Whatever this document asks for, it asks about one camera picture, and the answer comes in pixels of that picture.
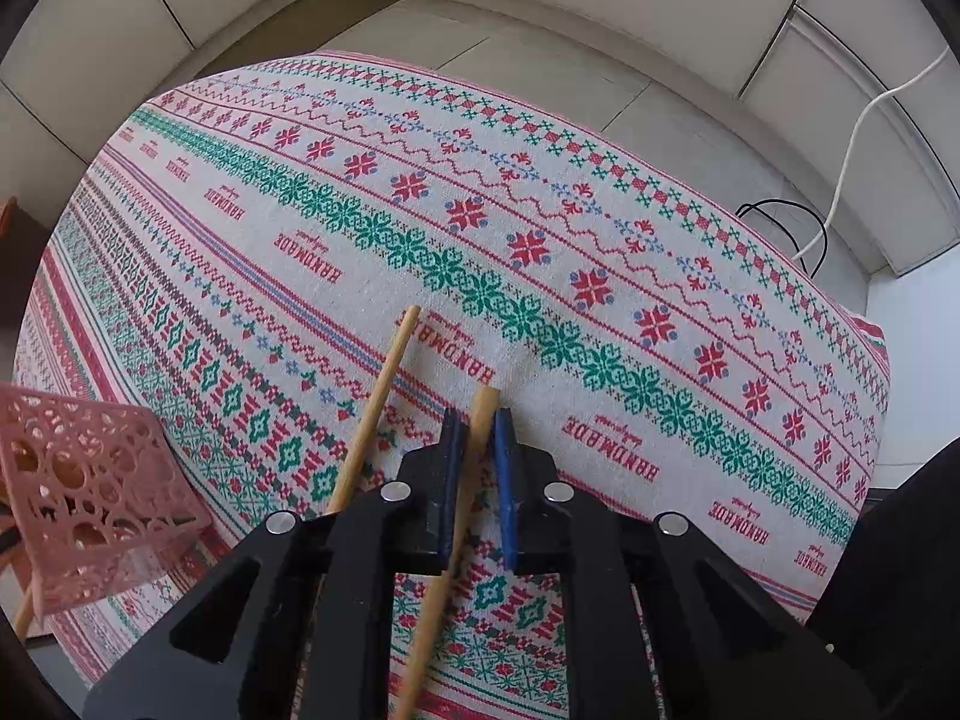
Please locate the white kitchen base cabinet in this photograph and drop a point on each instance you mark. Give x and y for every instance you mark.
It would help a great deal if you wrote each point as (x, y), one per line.
(112, 37)

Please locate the patterned tablecloth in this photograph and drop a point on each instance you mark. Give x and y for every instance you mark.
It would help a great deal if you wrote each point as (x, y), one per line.
(600, 277)

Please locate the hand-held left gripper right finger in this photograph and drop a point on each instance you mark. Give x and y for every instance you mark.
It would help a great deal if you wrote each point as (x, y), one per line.
(508, 495)

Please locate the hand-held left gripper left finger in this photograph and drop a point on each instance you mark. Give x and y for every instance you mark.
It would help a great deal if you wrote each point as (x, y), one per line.
(450, 480)

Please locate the wooden chopstick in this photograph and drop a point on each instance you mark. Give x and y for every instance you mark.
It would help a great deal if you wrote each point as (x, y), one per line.
(373, 405)
(22, 615)
(427, 637)

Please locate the pink perforated basket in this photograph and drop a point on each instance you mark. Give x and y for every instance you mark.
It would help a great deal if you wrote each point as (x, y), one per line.
(90, 480)

